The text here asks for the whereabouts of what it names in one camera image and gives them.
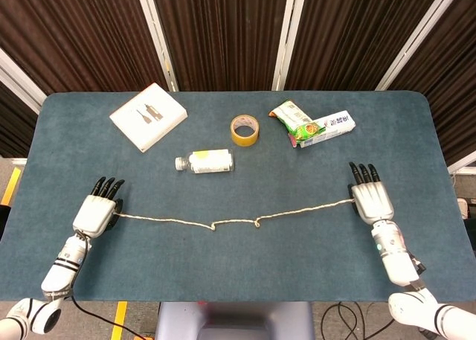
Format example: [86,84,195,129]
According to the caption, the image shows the brown pleated curtain panel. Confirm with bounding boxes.
[149,0,290,92]
[285,0,448,92]
[0,82,39,158]
[0,0,169,96]
[390,0,476,167]

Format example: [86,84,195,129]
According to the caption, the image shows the clear plastic bottle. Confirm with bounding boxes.
[175,148,236,176]

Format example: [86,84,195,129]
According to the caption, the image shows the green snack bag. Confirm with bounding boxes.
[268,99,327,141]

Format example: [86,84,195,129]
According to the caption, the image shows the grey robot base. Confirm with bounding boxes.
[153,301,314,340]

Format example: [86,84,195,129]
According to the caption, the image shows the blue table mat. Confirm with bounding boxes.
[0,90,476,304]

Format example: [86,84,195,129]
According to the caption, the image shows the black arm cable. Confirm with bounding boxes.
[68,231,149,340]

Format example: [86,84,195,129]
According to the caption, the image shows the yellow floor tape strip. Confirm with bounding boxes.
[0,166,22,207]
[110,301,129,340]

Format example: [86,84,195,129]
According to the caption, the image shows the yellow packing tape roll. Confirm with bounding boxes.
[230,114,262,148]

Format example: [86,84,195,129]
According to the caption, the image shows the white frame post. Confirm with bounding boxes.
[133,0,180,93]
[375,0,468,92]
[271,0,309,92]
[446,155,476,176]
[0,47,48,115]

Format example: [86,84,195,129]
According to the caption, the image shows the white cardboard box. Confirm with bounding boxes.
[109,82,188,154]

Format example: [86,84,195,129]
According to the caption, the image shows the white toothpaste box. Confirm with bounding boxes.
[290,109,356,150]

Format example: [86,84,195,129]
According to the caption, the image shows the black floor cables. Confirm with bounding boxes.
[319,301,392,340]

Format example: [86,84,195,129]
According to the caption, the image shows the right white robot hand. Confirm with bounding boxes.
[347,161,396,225]

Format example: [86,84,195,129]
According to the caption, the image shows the white braided rope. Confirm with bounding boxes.
[115,199,356,233]

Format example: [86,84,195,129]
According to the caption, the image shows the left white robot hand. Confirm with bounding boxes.
[72,176,126,239]

